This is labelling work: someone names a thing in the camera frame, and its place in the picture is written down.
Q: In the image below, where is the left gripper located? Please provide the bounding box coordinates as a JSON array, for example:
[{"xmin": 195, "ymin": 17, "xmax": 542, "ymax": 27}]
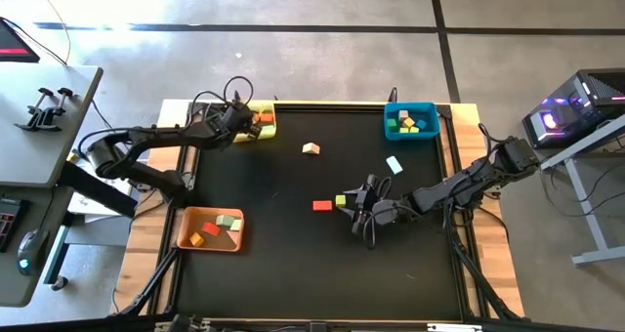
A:
[{"xmin": 213, "ymin": 102, "xmax": 263, "ymax": 151}]

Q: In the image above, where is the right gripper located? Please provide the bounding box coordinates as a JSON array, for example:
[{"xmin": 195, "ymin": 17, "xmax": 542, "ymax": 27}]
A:
[{"xmin": 340, "ymin": 174, "xmax": 400, "ymax": 236}]

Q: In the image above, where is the tan triangular block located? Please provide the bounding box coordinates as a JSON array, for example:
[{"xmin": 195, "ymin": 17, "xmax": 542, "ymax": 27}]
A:
[{"xmin": 219, "ymin": 229, "xmax": 244, "ymax": 252}]

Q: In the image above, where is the yellow plastic bin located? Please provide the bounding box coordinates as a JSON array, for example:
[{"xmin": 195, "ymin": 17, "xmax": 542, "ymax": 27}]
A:
[{"xmin": 223, "ymin": 99, "xmax": 279, "ymax": 143}]

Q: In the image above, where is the black table mat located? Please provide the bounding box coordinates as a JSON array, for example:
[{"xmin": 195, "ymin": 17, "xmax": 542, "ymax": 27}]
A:
[{"xmin": 174, "ymin": 105, "xmax": 464, "ymax": 321}]

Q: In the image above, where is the orange plastic bin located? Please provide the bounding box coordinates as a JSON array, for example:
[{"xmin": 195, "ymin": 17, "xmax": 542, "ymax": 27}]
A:
[{"xmin": 176, "ymin": 206, "xmax": 245, "ymax": 254}]

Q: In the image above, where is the blue plastic bin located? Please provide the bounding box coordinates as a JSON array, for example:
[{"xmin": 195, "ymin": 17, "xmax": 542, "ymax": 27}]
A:
[{"xmin": 383, "ymin": 101, "xmax": 440, "ymax": 142}]

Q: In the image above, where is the white paper sheet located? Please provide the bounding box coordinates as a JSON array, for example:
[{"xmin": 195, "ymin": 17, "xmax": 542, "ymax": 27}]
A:
[{"xmin": 66, "ymin": 160, "xmax": 143, "ymax": 217}]

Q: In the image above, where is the black clamp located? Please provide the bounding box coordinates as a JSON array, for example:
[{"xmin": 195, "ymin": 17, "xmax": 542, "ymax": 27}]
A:
[
  {"xmin": 14, "ymin": 86, "xmax": 55, "ymax": 132},
  {"xmin": 36, "ymin": 86, "xmax": 75, "ymax": 132}
]

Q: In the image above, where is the grey desk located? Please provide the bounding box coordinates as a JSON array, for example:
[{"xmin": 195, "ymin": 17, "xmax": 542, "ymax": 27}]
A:
[
  {"xmin": 0, "ymin": 185, "xmax": 74, "ymax": 308},
  {"xmin": 0, "ymin": 62, "xmax": 104, "ymax": 189}
]

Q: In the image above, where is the glass computer case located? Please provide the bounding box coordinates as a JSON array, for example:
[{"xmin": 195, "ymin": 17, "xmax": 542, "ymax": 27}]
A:
[{"xmin": 521, "ymin": 67, "xmax": 625, "ymax": 151}]

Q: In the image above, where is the desk leg with caster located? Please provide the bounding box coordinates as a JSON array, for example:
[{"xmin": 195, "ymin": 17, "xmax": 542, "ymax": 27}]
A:
[{"xmin": 41, "ymin": 223, "xmax": 70, "ymax": 292}]

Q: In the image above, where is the black computer mouse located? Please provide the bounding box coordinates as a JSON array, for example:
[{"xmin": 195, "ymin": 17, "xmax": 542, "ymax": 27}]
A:
[{"xmin": 17, "ymin": 228, "xmax": 49, "ymax": 277}]

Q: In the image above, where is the black monitor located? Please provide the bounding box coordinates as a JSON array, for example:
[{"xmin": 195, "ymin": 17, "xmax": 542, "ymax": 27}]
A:
[{"xmin": 0, "ymin": 18, "xmax": 41, "ymax": 63}]

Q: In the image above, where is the black keyboard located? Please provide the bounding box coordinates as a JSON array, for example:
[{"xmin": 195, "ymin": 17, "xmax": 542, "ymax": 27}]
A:
[{"xmin": 0, "ymin": 198, "xmax": 29, "ymax": 254}]

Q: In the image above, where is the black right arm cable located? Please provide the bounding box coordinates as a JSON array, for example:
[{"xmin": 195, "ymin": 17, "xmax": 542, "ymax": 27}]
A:
[{"xmin": 361, "ymin": 175, "xmax": 395, "ymax": 251}]

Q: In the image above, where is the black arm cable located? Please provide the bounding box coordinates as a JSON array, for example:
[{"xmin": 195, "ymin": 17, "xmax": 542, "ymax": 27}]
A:
[
  {"xmin": 361, "ymin": 175, "xmax": 395, "ymax": 251},
  {"xmin": 187, "ymin": 75, "xmax": 256, "ymax": 128}
]

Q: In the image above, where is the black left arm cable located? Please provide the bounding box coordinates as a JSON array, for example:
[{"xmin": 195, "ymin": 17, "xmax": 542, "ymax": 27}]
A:
[{"xmin": 187, "ymin": 75, "xmax": 256, "ymax": 128}]

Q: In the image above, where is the black aluminium table frame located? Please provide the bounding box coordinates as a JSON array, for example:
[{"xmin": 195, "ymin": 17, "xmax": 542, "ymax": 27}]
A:
[{"xmin": 109, "ymin": 100, "xmax": 526, "ymax": 323}]

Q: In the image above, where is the thin black desk cable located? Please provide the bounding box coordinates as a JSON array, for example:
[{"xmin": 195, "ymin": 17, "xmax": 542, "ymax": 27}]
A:
[{"xmin": 91, "ymin": 99, "xmax": 118, "ymax": 136}]

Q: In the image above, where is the silver bracket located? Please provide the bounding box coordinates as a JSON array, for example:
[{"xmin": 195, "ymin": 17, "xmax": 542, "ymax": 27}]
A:
[
  {"xmin": 427, "ymin": 322, "xmax": 483, "ymax": 332},
  {"xmin": 154, "ymin": 320, "xmax": 212, "ymax": 332}
]

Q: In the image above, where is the yellow cable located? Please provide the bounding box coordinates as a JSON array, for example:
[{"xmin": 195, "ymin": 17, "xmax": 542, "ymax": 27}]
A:
[{"xmin": 31, "ymin": 0, "xmax": 72, "ymax": 65}]

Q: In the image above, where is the grey desk frame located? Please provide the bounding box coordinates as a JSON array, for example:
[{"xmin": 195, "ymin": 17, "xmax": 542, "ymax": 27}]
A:
[{"xmin": 538, "ymin": 114, "xmax": 625, "ymax": 268}]

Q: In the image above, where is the thin black monitor cable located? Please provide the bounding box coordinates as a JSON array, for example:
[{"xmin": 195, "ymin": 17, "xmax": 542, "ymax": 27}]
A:
[{"xmin": 0, "ymin": 16, "xmax": 68, "ymax": 66}]

